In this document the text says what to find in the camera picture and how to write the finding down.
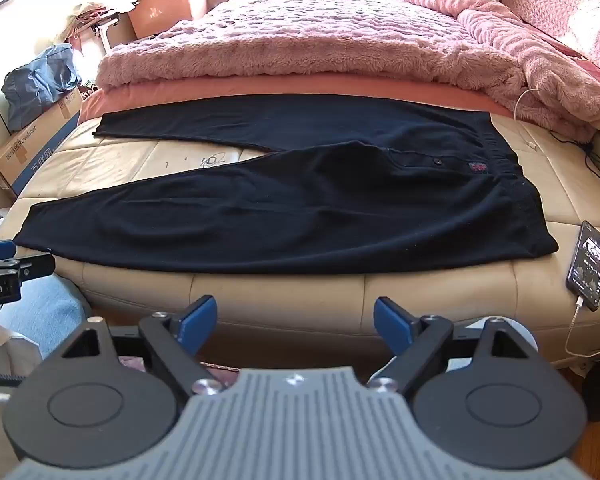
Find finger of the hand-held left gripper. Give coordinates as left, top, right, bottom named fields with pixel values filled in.
left=0, top=241, right=57, bottom=282

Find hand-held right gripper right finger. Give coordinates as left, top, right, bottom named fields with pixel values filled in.
left=367, top=297, right=539, bottom=397

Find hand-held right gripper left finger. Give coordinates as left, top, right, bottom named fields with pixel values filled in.
left=55, top=296, right=232, bottom=397

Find black pants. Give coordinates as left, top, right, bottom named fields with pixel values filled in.
left=14, top=94, right=561, bottom=276

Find person's blue jeans leg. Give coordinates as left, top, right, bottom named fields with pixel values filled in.
left=0, top=275, right=92, bottom=362

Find white cloth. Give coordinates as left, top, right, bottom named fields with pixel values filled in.
left=0, top=314, right=43, bottom=398

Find long cardboard box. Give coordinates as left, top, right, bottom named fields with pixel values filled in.
left=0, top=91, right=84, bottom=199

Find blue bag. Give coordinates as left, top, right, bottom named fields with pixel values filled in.
left=1, top=44, right=82, bottom=132

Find black smartphone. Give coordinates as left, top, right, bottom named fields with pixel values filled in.
left=565, top=220, right=600, bottom=311

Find salmon bed sheet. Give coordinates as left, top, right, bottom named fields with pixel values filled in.
left=77, top=77, right=516, bottom=125

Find white clothes pile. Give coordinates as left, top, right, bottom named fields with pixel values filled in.
left=55, top=0, right=139, bottom=43

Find brown plastic tub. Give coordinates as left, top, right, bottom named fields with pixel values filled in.
left=125, top=0, right=209, bottom=41

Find pink fluffy blanket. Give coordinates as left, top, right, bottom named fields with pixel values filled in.
left=96, top=0, right=600, bottom=143

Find pink quilted pillow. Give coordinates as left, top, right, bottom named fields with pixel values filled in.
left=500, top=0, right=600, bottom=77

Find white phone charging cable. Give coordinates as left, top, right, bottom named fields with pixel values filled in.
left=565, top=295, right=600, bottom=361

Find white loose charging cable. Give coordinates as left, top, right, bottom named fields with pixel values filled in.
left=512, top=87, right=542, bottom=152

